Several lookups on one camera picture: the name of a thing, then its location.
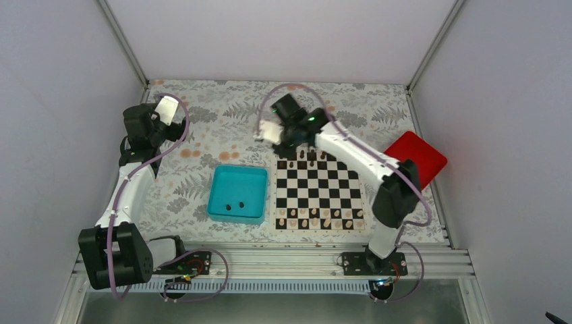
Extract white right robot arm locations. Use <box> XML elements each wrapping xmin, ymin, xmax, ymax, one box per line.
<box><xmin>257</xmin><ymin>94</ymin><xmax>423</xmax><ymax>275</ymax></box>

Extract aluminium front rail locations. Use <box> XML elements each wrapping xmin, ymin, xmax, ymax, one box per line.
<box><xmin>131</xmin><ymin>243</ymin><xmax>475</xmax><ymax>294</ymax></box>

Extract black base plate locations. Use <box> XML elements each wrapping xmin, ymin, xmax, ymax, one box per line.
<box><xmin>341</xmin><ymin>251</ymin><xmax>408</xmax><ymax>276</ymax></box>
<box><xmin>154</xmin><ymin>251</ymin><xmax>212</xmax><ymax>276</ymax></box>

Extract black white chessboard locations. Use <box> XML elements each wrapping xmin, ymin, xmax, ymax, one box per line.
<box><xmin>270</xmin><ymin>146</ymin><xmax>371</xmax><ymax>235</ymax></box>

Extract teal plastic tray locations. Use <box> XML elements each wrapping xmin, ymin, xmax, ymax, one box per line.
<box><xmin>206</xmin><ymin>165</ymin><xmax>268</xmax><ymax>226</ymax></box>

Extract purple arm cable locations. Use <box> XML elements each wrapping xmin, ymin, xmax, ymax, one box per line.
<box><xmin>105</xmin><ymin>92</ymin><xmax>229</xmax><ymax>305</ymax></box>
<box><xmin>255</xmin><ymin>83</ymin><xmax>434</xmax><ymax>304</ymax></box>

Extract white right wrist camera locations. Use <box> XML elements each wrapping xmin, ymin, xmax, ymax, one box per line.
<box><xmin>254</xmin><ymin>119</ymin><xmax>284</xmax><ymax>144</ymax></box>

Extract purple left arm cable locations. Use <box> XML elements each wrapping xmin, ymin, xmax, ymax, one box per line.
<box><xmin>105</xmin><ymin>92</ymin><xmax>229</xmax><ymax>305</ymax></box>

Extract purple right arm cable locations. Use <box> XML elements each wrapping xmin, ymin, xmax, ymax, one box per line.
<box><xmin>255</xmin><ymin>83</ymin><xmax>434</xmax><ymax>304</ymax></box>

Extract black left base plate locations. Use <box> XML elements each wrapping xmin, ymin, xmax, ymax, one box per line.
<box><xmin>154</xmin><ymin>251</ymin><xmax>212</xmax><ymax>276</ymax></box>

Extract red plastic box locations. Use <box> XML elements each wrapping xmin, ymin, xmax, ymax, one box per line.
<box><xmin>384</xmin><ymin>131</ymin><xmax>448</xmax><ymax>190</ymax></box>

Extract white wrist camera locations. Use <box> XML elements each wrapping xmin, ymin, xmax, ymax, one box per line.
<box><xmin>154</xmin><ymin>96</ymin><xmax>179</xmax><ymax>126</ymax></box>
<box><xmin>254</xmin><ymin>119</ymin><xmax>284</xmax><ymax>144</ymax></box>

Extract aluminium right corner post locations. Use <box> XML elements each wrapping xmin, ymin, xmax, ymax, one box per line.
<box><xmin>407</xmin><ymin>0</ymin><xmax>466</xmax><ymax>96</ymax></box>

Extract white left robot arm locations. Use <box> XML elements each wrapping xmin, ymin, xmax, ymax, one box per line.
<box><xmin>78</xmin><ymin>96</ymin><xmax>188</xmax><ymax>290</ymax></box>

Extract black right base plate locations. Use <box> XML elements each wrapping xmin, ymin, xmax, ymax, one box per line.
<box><xmin>341</xmin><ymin>251</ymin><xmax>408</xmax><ymax>276</ymax></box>

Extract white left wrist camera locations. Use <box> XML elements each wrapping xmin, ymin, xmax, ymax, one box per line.
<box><xmin>154</xmin><ymin>96</ymin><xmax>179</xmax><ymax>126</ymax></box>

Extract aluminium corner post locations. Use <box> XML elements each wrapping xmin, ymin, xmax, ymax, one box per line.
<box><xmin>96</xmin><ymin>0</ymin><xmax>149</xmax><ymax>89</ymax></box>
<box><xmin>407</xmin><ymin>0</ymin><xmax>466</xmax><ymax>96</ymax></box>

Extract aluminium left corner post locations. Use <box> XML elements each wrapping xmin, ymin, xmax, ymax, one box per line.
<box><xmin>96</xmin><ymin>0</ymin><xmax>149</xmax><ymax>89</ymax></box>

